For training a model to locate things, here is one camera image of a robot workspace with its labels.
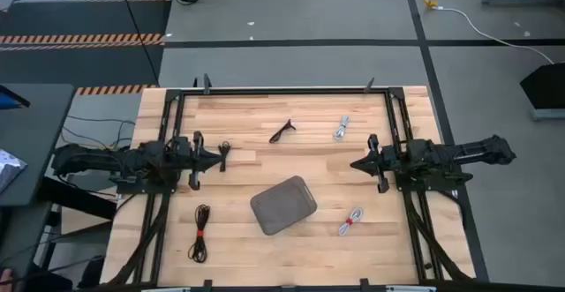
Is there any white light bar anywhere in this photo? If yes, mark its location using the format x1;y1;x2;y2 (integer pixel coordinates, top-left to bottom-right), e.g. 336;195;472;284
386;285;438;292

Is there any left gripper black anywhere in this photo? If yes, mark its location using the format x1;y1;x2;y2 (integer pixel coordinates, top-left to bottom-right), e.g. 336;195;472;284
187;131;223;191

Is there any short black USB-C cable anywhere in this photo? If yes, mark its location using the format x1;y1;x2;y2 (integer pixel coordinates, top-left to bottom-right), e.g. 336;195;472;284
217;140;232;173

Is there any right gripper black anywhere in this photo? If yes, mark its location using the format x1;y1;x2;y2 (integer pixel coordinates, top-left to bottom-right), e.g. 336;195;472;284
349;133;398;195

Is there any grey translucent plastic bin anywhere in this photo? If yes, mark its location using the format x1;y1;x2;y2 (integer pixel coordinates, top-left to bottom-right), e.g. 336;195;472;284
249;175;319;236

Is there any white floor cable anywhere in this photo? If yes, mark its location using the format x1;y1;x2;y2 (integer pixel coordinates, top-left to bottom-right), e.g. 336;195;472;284
434;5;555;65

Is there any black desk beam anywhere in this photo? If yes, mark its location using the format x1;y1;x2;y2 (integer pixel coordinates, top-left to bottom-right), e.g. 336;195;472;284
37;176;118;221

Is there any black cable with red tie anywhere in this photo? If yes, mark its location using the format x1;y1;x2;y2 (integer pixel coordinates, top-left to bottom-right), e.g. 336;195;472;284
187;204;212;265

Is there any black box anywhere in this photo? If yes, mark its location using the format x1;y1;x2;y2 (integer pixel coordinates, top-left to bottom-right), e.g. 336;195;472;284
519;62;565;121

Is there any white USB-C cable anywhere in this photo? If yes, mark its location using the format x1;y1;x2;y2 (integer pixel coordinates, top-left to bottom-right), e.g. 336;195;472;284
333;115;351;142

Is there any white cable with red tie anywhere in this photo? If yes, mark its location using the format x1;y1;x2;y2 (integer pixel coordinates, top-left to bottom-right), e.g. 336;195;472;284
337;206;365;237

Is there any grey desk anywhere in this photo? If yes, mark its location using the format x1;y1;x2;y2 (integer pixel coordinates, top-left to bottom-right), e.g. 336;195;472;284
0;83;76;208

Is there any dark USB-C cable bundle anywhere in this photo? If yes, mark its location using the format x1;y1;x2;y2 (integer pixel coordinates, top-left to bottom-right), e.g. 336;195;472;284
268;118;298;145

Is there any black wires bundle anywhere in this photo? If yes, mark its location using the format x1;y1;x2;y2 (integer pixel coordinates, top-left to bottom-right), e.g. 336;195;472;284
59;114;137;151

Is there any grey patterned pad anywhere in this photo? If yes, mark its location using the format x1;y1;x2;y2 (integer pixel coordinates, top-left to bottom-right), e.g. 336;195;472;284
0;149;28;194

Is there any tablet with blue screen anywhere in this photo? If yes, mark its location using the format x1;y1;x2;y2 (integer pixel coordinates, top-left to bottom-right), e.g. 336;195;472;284
0;84;31;110

